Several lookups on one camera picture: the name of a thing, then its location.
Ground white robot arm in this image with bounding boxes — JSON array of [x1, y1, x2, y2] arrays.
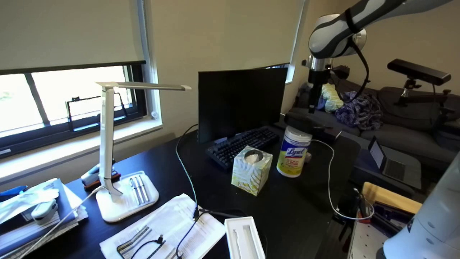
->
[[308, 0, 450, 113]]

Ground Lysol wipes container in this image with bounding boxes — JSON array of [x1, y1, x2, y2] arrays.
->
[[276, 126, 312, 178]]

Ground black keyboard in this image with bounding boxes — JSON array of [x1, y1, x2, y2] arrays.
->
[[207, 126, 279, 169]]

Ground black computer monitor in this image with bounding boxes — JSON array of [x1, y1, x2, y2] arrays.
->
[[197, 67, 288, 142]]

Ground yellow patterned tissue box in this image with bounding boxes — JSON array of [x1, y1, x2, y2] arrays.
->
[[232, 145, 273, 195]]

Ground white desk lamp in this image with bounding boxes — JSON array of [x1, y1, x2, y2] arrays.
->
[[97, 82, 190, 223]]

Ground white paper sheets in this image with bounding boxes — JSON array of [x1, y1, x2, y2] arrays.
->
[[99, 194, 226, 259]]

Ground white long box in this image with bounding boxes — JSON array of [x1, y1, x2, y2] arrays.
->
[[224, 215, 266, 259]]

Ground small laptop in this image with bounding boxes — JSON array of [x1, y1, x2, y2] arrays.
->
[[368, 136, 421, 188]]

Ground dark couch with clothes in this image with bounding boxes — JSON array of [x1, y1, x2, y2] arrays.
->
[[285, 84, 460, 166]]

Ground stack of papers and mask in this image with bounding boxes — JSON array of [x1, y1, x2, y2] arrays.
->
[[0, 178, 88, 259]]

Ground black thin cable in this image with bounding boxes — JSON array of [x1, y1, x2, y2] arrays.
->
[[128, 205, 217, 259]]

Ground white cable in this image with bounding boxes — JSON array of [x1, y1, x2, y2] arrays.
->
[[311, 138, 375, 221]]

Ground black camera on stand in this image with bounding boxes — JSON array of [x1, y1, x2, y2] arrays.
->
[[387, 59, 452, 105]]

